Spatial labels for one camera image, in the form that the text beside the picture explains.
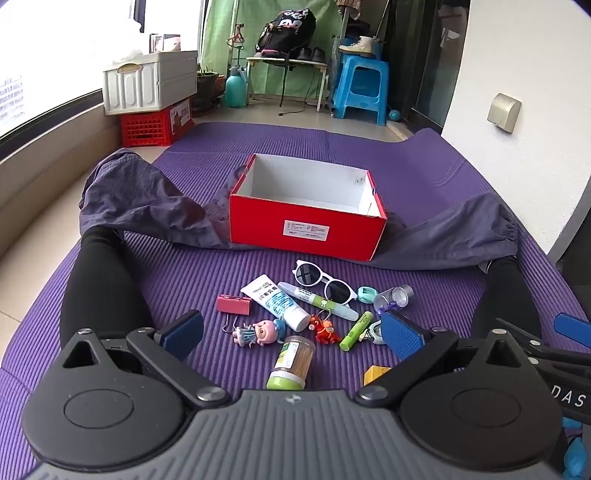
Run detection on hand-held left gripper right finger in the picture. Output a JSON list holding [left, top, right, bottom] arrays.
[[355, 308, 536, 409]]

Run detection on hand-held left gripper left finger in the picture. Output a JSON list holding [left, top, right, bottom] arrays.
[[62, 310, 232, 409]]

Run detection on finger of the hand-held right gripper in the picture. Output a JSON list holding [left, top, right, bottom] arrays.
[[496, 318, 591, 363], [555, 313, 591, 334]]

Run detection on small yellow box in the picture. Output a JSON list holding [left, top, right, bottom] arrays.
[[363, 366, 392, 387]]

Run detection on pink binder clip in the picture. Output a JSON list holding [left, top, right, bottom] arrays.
[[217, 294, 254, 334]]

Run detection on white green glue pen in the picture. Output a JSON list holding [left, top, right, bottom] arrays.
[[277, 281, 360, 322]]

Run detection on white cream tube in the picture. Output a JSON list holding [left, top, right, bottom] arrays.
[[240, 274, 311, 332]]

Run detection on toothpick jar with green lid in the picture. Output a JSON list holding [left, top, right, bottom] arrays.
[[265, 335, 317, 392]]

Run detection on white sunglasses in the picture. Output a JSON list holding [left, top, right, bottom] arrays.
[[293, 260, 359, 306]]

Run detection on red cardboard shoe box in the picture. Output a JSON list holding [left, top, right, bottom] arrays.
[[228, 153, 387, 262]]

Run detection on person's right hand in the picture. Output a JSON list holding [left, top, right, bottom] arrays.
[[566, 436, 591, 479]]

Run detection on small clear jar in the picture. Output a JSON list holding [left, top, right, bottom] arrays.
[[373, 285, 414, 315]]

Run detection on person's right leg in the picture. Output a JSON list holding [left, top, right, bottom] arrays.
[[471, 257, 544, 352]]

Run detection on person's leg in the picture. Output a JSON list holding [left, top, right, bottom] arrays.
[[471, 257, 544, 352], [60, 225, 156, 352]]

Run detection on person's left leg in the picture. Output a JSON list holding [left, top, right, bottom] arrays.
[[60, 225, 156, 352]]

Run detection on person's grey purple garment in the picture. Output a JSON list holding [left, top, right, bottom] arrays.
[[78, 148, 522, 273]]

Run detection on red plastic crate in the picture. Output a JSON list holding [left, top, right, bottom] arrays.
[[120, 97, 195, 147]]

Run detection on purple foam mat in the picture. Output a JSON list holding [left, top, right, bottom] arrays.
[[0, 121, 591, 467]]

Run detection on dark planter pot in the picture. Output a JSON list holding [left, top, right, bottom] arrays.
[[191, 65, 225, 116]]

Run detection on teal spray bottle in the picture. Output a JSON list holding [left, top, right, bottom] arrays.
[[225, 65, 250, 110]]

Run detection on white plastic storage box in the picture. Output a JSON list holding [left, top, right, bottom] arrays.
[[102, 50, 200, 116]]

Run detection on blue plastic stool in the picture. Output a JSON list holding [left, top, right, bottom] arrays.
[[331, 53, 390, 127]]

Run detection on dark glass door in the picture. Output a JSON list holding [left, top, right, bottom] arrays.
[[392, 0, 468, 131]]

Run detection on small folding table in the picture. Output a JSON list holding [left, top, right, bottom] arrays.
[[245, 54, 331, 112]]

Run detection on small framed picture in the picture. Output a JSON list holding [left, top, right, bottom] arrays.
[[148, 33, 184, 54]]

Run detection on white boot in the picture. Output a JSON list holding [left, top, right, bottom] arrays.
[[339, 36, 384, 59]]

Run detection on thin brown stand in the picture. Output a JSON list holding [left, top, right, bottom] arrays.
[[225, 21, 246, 66]]

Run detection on green curtain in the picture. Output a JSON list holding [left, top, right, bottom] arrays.
[[203, 0, 394, 108]]

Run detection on window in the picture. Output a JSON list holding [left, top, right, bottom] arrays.
[[0, 0, 206, 160]]

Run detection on black backpack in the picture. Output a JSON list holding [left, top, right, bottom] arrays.
[[255, 8, 317, 59]]

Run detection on pink pig doll keychain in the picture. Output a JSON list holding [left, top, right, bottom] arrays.
[[231, 318, 287, 350]]

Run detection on red toy keychain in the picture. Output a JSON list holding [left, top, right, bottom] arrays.
[[308, 310, 337, 346]]

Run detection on beige wall outlet cover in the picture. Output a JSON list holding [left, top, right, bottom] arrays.
[[487, 93, 523, 135]]

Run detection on black power cable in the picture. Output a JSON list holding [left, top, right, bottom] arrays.
[[277, 65, 311, 119]]

